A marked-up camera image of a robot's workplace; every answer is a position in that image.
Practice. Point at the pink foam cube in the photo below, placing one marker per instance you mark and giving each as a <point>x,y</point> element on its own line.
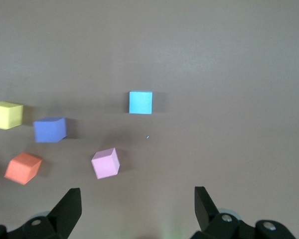
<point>105,163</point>

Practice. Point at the purple foam cube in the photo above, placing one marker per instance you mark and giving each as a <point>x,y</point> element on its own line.
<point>49,129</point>

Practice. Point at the orange foam cube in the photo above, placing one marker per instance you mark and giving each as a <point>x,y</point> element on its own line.
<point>23,168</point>

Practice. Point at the brown table cover mat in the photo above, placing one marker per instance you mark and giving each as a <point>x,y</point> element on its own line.
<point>214,62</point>

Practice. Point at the blue foam cube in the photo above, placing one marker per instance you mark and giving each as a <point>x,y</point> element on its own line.
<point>140,102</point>

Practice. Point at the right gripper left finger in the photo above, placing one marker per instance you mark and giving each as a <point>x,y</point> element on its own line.
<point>66,214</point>

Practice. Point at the yellow foam cube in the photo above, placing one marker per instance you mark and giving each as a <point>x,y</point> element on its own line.
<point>5,115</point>

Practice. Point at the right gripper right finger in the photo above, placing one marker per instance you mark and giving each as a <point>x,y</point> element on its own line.
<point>204,209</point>

